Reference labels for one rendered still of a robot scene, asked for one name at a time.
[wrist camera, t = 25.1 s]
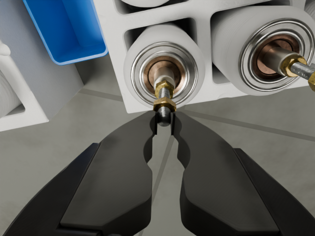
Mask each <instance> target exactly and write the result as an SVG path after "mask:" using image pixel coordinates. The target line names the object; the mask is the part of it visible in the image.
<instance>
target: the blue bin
mask: <svg viewBox="0 0 315 236"><path fill-rule="evenodd" d="M23 2H24V4H25V6H26V8H27V10H28V12H29V14H30V17H31V19H32V21H33V23H34V25H35V27H36V29H37V31H38V33H39V35H40V37H41V39H42V41H43V43H44V45H45V48H46V50H47V52H48V54H49V56H50V58H51V60H52V61H53V62H54V63H55V64H57V65H59V66H64V65H68V64H73V63H77V62H81V61H85V60H89V59H95V58H100V57H103V56H106V55H107V54H108V53H109V51H108V48H107V45H106V42H105V38H104V34H103V31H102V28H101V25H100V21H99V18H98V15H97V11H96V8H95V5H94V2H93V0H23Z"/></svg>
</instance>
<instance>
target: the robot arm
mask: <svg viewBox="0 0 315 236"><path fill-rule="evenodd" d="M157 127H158V112H155V111H148V112H146V113H144V114H142V115H140V116H138V117H136V118H134V119H132V120H131V121H129V122H127V123H125V124H123V125H122V126H120V127H118V128H117V129H115V130H114V131H113V132H111V133H110V134H109V135H107V136H106V137H105V138H104V139H103V140H102V141H100V142H99V143H92V144H91V145H90V146H89V147H87V148H86V149H85V150H84V151H83V152H82V153H81V154H80V155H78V156H77V157H76V158H75V159H74V160H73V161H72V162H71V163H70V164H69V165H67V166H66V167H65V168H64V169H63V170H62V171H61V172H59V173H58V174H57V175H56V176H55V177H54V178H53V179H52V180H50V181H49V182H48V183H47V184H46V185H45V186H44V187H43V188H42V189H41V190H40V191H39V192H38V193H37V194H36V195H35V196H34V197H33V198H32V199H31V200H30V201H29V202H28V203H27V204H26V205H25V207H24V208H23V209H22V210H21V211H20V213H19V214H18V215H17V216H16V217H15V219H14V220H13V221H12V223H11V224H10V225H9V227H8V228H7V230H6V231H5V233H4V234H3V236H134V235H135V234H137V233H138V232H140V231H141V230H143V229H144V228H146V227H147V226H148V225H149V223H150V221H151V203H152V170H151V168H150V167H149V166H148V165H147V163H148V162H149V160H150V159H151V158H152V138H153V137H154V136H155V135H157ZM171 135H173V136H174V138H175V139H176V140H177V141H178V143H179V144H178V153H177V158H178V160H179V161H180V162H181V164H182V165H183V167H184V169H185V170H184V172H183V177H182V184H181V191H180V214H181V221H182V224H183V226H184V227H185V228H186V229H187V230H189V231H190V232H192V233H193V234H195V235H196V236H315V218H314V217H313V216H312V214H311V213H310V212H309V211H308V210H307V209H306V208H305V207H304V206H303V205H302V204H301V203H300V202H299V201H298V200H297V199H296V198H295V197H294V196H293V195H292V194H291V193H290V192H288V190H287V189H285V188H284V187H283V186H282V185H281V184H280V183H279V182H278V181H276V180H275V179H274V178H273V177H272V176H271V175H270V174H269V173H268V172H266V171H265V170H264V169H263V168H262V167H261V166H260V165H259V164H257V163H256V162H255V161H254V160H253V159H252V158H251V157H250V156H248V155H247V154H246V153H245V152H244V151H243V150H242V149H241V148H233V147H232V146H231V145H230V144H229V143H228V142H227V141H225V140H224V139H223V138H222V137H221V136H219V135H218V134H217V133H216V132H214V131H213V130H211V129H209V128H208V127H206V126H205V125H203V124H201V123H200V122H198V121H196V120H194V119H193V118H191V117H190V116H188V115H186V114H184V113H183V112H181V111H175V112H171Z"/></svg>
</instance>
